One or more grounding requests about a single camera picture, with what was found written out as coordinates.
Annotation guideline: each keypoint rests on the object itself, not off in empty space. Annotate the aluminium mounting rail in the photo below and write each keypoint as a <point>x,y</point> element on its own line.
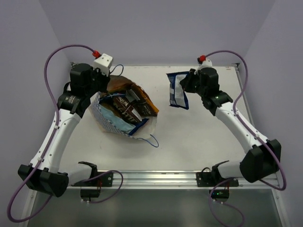
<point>153,179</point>

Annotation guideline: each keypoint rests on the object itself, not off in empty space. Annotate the dark brown chips bag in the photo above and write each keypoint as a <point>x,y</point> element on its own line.
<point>144,109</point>

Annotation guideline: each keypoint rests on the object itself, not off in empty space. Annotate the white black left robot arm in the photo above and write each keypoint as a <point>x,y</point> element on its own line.
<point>43,173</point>

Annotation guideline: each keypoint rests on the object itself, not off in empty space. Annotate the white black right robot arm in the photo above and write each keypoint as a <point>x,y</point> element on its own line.
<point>261,154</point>

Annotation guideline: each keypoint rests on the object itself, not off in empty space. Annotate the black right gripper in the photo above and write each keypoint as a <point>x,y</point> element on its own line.
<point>186,82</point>

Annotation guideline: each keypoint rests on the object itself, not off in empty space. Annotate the orange brown snack bag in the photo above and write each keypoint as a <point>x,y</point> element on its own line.
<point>133,92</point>

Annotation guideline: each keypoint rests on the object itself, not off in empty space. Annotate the blue white snack bag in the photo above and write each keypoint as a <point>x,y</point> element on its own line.
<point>138,126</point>

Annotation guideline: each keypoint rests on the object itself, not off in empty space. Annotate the blue checkered paper bag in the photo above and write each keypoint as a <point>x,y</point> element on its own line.
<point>145,133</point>

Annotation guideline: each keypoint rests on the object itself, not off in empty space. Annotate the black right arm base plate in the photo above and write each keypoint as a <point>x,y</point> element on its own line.
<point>204,179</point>

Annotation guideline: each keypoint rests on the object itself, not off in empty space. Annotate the light blue snack bag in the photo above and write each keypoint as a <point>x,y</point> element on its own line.
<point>116,121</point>

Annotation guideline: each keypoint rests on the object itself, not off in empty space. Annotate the dark blue snack bag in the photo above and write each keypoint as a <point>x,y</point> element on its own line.
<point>177,96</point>

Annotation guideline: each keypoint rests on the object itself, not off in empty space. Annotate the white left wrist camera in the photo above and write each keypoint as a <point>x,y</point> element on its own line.
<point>102,62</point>

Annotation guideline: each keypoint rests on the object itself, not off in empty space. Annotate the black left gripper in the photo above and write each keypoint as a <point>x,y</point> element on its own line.
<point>102,80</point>

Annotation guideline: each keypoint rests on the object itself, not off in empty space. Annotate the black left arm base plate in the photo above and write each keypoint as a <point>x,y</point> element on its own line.
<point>92,189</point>

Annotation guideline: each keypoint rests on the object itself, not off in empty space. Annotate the brown kettle chips bag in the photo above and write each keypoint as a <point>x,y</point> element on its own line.
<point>126,110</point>

